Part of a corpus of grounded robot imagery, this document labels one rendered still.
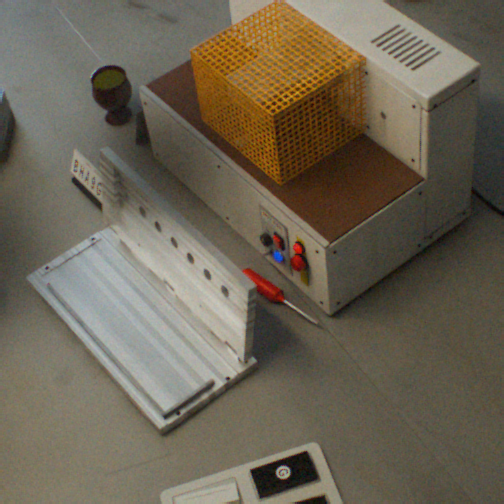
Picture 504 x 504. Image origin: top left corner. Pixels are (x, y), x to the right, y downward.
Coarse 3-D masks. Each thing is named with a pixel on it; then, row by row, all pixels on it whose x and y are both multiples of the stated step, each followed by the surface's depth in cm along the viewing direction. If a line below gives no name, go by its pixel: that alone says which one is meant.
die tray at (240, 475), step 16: (304, 448) 185; (256, 464) 184; (320, 464) 183; (208, 480) 183; (224, 480) 183; (240, 480) 182; (320, 480) 181; (160, 496) 182; (176, 496) 182; (240, 496) 181; (256, 496) 180; (272, 496) 180; (288, 496) 180; (304, 496) 179; (336, 496) 179
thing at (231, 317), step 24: (120, 168) 202; (120, 192) 209; (144, 192) 198; (120, 216) 211; (144, 216) 205; (168, 216) 194; (144, 240) 207; (168, 240) 200; (192, 240) 190; (144, 264) 210; (168, 264) 202; (192, 264) 196; (216, 264) 187; (192, 288) 198; (216, 288) 193; (240, 288) 186; (192, 312) 202; (216, 312) 194; (240, 312) 189; (240, 336) 191
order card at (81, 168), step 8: (72, 160) 230; (80, 160) 228; (72, 168) 230; (80, 168) 228; (88, 168) 226; (80, 176) 229; (88, 176) 226; (96, 176) 224; (88, 184) 227; (96, 184) 225; (96, 192) 225
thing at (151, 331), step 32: (64, 256) 215; (96, 256) 215; (128, 256) 214; (32, 288) 214; (64, 288) 211; (96, 288) 210; (128, 288) 209; (160, 288) 208; (64, 320) 205; (96, 320) 205; (128, 320) 204; (160, 320) 204; (192, 320) 203; (96, 352) 200; (128, 352) 200; (160, 352) 199; (192, 352) 198; (224, 352) 198; (128, 384) 195; (160, 384) 195; (192, 384) 194; (224, 384) 194; (160, 416) 190
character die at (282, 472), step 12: (288, 456) 183; (300, 456) 183; (252, 468) 182; (264, 468) 182; (276, 468) 182; (288, 468) 182; (300, 468) 181; (312, 468) 181; (264, 480) 181; (276, 480) 181; (288, 480) 181; (300, 480) 180; (312, 480) 181; (264, 492) 179; (276, 492) 180
